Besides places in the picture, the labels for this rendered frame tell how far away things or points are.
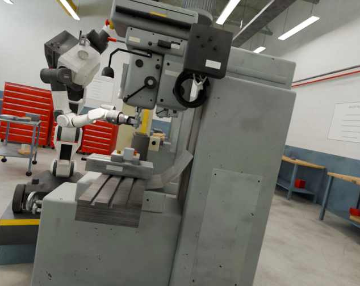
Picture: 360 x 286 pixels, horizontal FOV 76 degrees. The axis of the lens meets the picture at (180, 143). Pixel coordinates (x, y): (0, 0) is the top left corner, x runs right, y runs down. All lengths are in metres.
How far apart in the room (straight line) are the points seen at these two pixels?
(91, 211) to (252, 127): 0.91
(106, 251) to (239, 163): 0.92
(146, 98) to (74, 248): 0.95
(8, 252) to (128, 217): 1.45
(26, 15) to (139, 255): 11.52
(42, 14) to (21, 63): 2.17
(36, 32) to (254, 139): 11.22
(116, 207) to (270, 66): 1.17
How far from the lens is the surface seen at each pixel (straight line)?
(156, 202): 1.37
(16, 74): 11.99
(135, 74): 1.37
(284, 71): 1.58
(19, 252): 2.24
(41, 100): 6.61
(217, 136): 1.27
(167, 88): 1.34
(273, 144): 1.40
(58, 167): 2.18
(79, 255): 1.57
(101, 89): 10.74
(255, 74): 1.49
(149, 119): 3.17
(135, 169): 1.26
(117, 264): 1.56
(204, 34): 1.17
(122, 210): 0.90
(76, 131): 2.03
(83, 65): 1.72
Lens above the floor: 1.26
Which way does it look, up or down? 5 degrees down
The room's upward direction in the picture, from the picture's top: 11 degrees clockwise
